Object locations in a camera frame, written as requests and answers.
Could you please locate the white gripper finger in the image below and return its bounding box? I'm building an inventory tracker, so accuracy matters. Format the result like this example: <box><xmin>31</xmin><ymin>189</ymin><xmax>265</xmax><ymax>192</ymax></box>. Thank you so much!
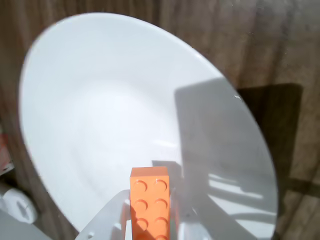
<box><xmin>170</xmin><ymin>187</ymin><xmax>213</xmax><ymax>240</ymax></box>
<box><xmin>74</xmin><ymin>189</ymin><xmax>132</xmax><ymax>240</ymax></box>

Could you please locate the orange lego block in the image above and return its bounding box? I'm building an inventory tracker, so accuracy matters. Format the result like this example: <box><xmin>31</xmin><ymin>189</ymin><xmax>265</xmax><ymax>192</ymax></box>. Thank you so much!
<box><xmin>129</xmin><ymin>166</ymin><xmax>173</xmax><ymax>240</ymax></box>

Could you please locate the white round plate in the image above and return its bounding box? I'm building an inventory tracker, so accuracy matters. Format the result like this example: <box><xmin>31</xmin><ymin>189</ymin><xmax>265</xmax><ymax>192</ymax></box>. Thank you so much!
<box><xmin>18</xmin><ymin>12</ymin><xmax>279</xmax><ymax>239</ymax></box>

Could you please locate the white round plastic object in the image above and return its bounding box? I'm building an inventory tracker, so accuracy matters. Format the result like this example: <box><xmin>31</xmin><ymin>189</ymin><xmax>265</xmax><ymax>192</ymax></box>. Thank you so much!
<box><xmin>0</xmin><ymin>186</ymin><xmax>39</xmax><ymax>224</ymax></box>

